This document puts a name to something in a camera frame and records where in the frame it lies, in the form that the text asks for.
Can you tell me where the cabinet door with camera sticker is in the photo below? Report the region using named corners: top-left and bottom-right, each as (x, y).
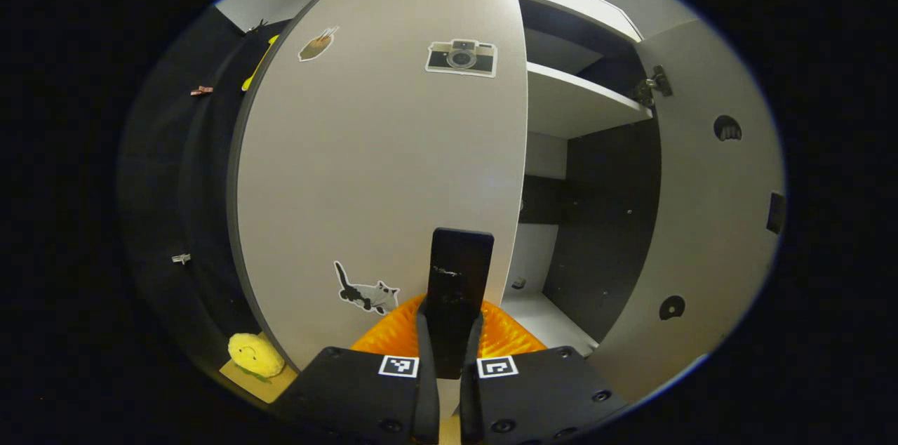
top-left (235, 0), bottom-right (528, 372)

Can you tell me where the black backdrop cloth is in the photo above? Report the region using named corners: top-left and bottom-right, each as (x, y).
top-left (123, 6), bottom-right (295, 376)

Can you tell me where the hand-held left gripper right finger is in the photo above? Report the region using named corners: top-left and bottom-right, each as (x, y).
top-left (460, 301), bottom-right (629, 445)

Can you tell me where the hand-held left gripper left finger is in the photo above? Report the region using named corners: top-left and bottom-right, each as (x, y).
top-left (270, 294), bottom-right (439, 445)

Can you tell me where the yellow plush toy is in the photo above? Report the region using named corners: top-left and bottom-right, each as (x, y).
top-left (227, 332), bottom-right (286, 383)

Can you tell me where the cabinet door with headphone sticker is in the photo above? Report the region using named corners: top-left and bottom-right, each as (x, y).
top-left (596, 18), bottom-right (786, 404)

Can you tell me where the beige double-door shoe cabinet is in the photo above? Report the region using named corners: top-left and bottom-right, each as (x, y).
top-left (232, 0), bottom-right (664, 376)

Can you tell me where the black door hinge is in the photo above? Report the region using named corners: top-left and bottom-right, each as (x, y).
top-left (635, 65), bottom-right (674, 107)

